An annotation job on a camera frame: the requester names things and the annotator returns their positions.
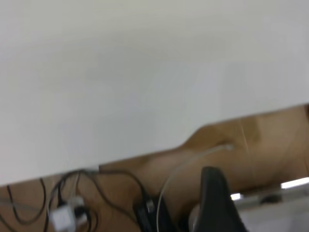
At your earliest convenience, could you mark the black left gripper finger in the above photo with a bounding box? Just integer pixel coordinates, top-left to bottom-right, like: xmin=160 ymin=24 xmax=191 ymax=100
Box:
xmin=197 ymin=166 xmax=249 ymax=232

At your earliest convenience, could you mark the black power adapter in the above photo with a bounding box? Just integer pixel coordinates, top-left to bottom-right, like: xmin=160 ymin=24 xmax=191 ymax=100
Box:
xmin=134 ymin=190 xmax=174 ymax=232

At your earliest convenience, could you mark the white power plug block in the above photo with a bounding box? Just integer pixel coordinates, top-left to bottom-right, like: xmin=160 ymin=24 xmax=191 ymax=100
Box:
xmin=52 ymin=197 xmax=90 ymax=232

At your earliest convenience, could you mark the thin white cable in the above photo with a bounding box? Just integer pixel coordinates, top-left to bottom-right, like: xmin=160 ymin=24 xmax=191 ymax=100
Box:
xmin=156 ymin=144 xmax=235 ymax=232

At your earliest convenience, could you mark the silver metal frame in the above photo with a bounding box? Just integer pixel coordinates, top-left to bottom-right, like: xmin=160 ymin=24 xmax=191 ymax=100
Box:
xmin=230 ymin=176 xmax=309 ymax=213

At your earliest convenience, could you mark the black floor cable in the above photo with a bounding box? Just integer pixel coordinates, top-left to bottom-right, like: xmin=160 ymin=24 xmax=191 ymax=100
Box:
xmin=48 ymin=170 xmax=98 ymax=218
xmin=96 ymin=169 xmax=149 ymax=201
xmin=6 ymin=178 xmax=48 ymax=224

